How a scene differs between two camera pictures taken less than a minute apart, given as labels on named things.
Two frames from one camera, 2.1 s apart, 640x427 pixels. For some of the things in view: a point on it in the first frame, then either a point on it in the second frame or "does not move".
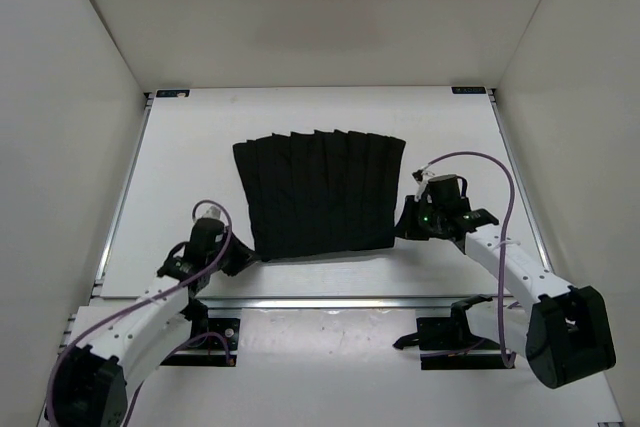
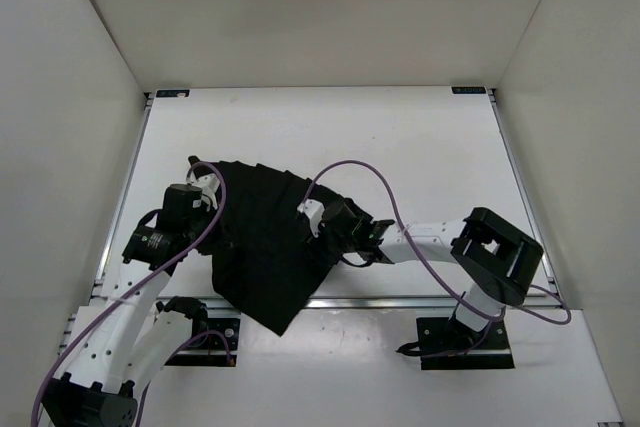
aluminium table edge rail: [332, 303] does not move
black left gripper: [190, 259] -> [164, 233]
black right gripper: [406, 227] -> [322, 231]
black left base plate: [213, 343] does not move
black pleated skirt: [320, 191] -> [266, 260]
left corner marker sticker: [173, 93] does not move
